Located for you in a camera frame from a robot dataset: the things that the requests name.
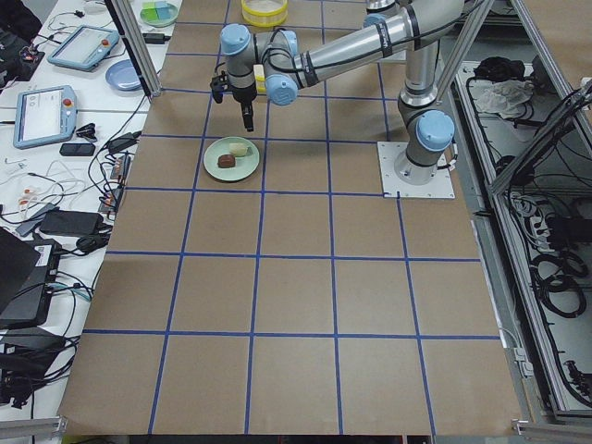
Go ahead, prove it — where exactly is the near teach pendant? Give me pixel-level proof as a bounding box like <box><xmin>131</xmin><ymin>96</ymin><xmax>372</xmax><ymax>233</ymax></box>
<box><xmin>13</xmin><ymin>85</ymin><xmax>78</xmax><ymax>150</ymax></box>

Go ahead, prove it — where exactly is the light green plate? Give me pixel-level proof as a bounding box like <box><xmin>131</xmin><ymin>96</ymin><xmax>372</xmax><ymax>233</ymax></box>
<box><xmin>203</xmin><ymin>137</ymin><xmax>260</xmax><ymax>182</ymax></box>

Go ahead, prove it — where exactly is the blue sponge block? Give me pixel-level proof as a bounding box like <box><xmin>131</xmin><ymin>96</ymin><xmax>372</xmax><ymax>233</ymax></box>
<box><xmin>154</xmin><ymin>1</ymin><xmax>170</xmax><ymax>20</ymax></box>

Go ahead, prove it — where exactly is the white steamed bun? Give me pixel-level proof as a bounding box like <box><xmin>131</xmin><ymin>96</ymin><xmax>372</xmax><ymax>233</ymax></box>
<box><xmin>228</xmin><ymin>142</ymin><xmax>249</xmax><ymax>157</ymax></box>

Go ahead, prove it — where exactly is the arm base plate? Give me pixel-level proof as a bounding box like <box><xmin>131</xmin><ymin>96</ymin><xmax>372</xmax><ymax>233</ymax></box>
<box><xmin>376</xmin><ymin>142</ymin><xmax>455</xmax><ymax>200</ymax></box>

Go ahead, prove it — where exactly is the black laptop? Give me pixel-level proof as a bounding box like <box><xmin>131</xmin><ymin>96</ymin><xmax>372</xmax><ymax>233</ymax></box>
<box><xmin>1</xmin><ymin>228</ymin><xmax>61</xmax><ymax>329</ymax></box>

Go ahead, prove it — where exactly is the black power adapter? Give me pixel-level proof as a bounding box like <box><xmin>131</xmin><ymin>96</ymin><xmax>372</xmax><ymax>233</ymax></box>
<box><xmin>142</xmin><ymin>32</ymin><xmax>170</xmax><ymax>44</ymax></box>

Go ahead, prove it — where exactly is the teach pendant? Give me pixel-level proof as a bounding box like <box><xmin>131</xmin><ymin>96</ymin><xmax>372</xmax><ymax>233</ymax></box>
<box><xmin>47</xmin><ymin>25</ymin><xmax>119</xmax><ymax>72</ymax></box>
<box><xmin>13</xmin><ymin>85</ymin><xmax>78</xmax><ymax>150</ymax></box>

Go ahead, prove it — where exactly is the far teach pendant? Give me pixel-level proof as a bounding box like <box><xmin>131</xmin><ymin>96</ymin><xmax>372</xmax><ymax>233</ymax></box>
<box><xmin>47</xmin><ymin>25</ymin><xmax>119</xmax><ymax>72</ymax></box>

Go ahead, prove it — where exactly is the clear green bowl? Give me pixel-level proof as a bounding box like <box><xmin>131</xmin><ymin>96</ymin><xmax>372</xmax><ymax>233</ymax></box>
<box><xmin>140</xmin><ymin>1</ymin><xmax>179</xmax><ymax>28</ymax></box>

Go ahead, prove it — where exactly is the brown steamed bun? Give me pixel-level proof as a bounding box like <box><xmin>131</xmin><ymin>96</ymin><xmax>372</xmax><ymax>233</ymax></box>
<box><xmin>217</xmin><ymin>154</ymin><xmax>236</xmax><ymax>169</ymax></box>

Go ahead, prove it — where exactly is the black power brick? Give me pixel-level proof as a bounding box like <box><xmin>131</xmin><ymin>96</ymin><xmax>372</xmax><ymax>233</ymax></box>
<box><xmin>39</xmin><ymin>210</ymin><xmax>104</xmax><ymax>237</ymax></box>

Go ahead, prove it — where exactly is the white crumpled cloth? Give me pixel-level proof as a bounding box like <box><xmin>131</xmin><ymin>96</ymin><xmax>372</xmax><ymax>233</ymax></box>
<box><xmin>475</xmin><ymin>80</ymin><xmax>534</xmax><ymax>119</ymax></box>

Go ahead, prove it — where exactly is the aluminium frame post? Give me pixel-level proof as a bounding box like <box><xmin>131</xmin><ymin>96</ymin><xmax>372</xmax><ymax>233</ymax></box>
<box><xmin>105</xmin><ymin>0</ymin><xmax>162</xmax><ymax>98</ymax></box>

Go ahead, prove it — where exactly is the green sponge block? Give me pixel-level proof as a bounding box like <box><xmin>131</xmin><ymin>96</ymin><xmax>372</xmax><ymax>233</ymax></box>
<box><xmin>141</xmin><ymin>1</ymin><xmax>158</xmax><ymax>22</ymax></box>

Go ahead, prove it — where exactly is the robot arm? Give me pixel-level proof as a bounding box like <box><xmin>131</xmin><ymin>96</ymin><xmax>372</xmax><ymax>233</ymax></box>
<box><xmin>210</xmin><ymin>1</ymin><xmax>464</xmax><ymax>186</ymax></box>
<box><xmin>363</xmin><ymin>0</ymin><xmax>401</xmax><ymax>28</ymax></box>

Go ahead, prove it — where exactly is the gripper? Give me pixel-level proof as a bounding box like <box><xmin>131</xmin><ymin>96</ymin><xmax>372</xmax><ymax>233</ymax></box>
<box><xmin>231</xmin><ymin>85</ymin><xmax>257</xmax><ymax>131</ymax></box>

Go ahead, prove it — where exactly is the yellow bamboo steamer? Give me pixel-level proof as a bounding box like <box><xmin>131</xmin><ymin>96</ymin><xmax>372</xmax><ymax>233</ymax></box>
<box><xmin>253</xmin><ymin>64</ymin><xmax>266</xmax><ymax>95</ymax></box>
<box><xmin>240</xmin><ymin>0</ymin><xmax>288</xmax><ymax>28</ymax></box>

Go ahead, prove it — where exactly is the blue plate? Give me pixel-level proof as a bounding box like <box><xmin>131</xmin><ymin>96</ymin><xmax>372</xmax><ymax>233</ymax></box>
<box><xmin>105</xmin><ymin>59</ymin><xmax>142</xmax><ymax>92</ymax></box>

